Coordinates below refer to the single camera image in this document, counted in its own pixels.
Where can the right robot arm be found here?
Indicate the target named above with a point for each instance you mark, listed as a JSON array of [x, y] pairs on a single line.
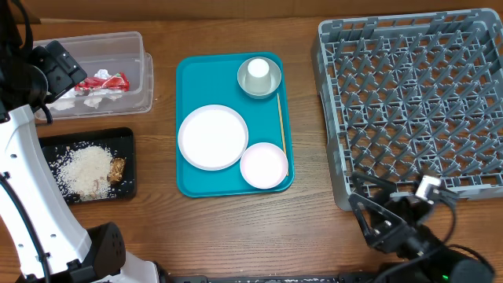
[[447, 263]]

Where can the black rectangular tray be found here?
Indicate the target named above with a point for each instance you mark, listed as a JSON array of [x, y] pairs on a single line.
[[120, 142]]

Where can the white rice pile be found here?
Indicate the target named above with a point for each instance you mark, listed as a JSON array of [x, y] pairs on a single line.
[[81, 174]]

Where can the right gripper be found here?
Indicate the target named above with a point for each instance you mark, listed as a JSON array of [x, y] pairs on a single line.
[[383, 220]]

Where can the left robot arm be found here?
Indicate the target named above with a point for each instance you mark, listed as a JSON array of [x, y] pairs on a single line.
[[51, 244]]

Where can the red snack wrapper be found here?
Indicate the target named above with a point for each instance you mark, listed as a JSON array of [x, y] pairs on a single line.
[[116, 82]]

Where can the brown food scraps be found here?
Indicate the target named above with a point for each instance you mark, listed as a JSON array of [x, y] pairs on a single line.
[[116, 170]]

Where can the wooden chopstick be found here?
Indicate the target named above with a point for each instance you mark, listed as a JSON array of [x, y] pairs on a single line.
[[281, 122]]

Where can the white tissue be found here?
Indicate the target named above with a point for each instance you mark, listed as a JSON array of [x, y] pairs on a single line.
[[96, 96], [66, 101]]

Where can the large white plate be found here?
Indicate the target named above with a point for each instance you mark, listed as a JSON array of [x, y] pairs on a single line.
[[213, 137]]

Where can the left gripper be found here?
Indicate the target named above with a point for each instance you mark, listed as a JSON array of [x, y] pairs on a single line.
[[64, 71]]

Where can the clear plastic bin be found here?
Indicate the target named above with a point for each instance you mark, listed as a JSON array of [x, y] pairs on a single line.
[[117, 52]]

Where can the small white plate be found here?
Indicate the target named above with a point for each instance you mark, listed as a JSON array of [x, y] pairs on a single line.
[[264, 165]]

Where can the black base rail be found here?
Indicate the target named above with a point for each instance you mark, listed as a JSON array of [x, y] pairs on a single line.
[[354, 277]]

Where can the white paper cup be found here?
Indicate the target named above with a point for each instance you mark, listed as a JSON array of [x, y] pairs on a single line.
[[258, 76]]

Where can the grey dishwasher rack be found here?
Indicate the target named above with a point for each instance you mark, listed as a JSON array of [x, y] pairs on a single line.
[[410, 93]]

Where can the grey bowl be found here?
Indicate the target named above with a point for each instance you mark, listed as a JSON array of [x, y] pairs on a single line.
[[275, 78]]

